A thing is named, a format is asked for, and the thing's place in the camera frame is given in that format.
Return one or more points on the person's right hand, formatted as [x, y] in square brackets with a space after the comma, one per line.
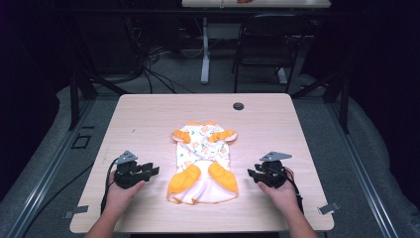
[281, 195]

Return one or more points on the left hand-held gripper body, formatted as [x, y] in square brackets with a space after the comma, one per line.
[127, 173]

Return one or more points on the white and orange pet garment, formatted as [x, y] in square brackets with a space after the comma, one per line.
[203, 165]

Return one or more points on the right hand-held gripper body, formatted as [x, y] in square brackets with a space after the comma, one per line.
[274, 173]

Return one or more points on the aluminium floor rail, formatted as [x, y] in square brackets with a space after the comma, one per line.
[43, 178]
[360, 172]

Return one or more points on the grey tape strip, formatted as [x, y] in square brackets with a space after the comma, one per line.
[76, 210]
[329, 208]

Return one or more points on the person's left hand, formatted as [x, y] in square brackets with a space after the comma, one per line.
[119, 195]

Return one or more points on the black chair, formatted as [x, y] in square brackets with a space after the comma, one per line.
[267, 49]

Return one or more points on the black metal stand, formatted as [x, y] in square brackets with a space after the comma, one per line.
[75, 99]
[343, 99]

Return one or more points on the white table leg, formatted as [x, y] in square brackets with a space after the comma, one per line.
[205, 53]

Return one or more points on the light background table top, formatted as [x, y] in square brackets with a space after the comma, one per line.
[264, 3]

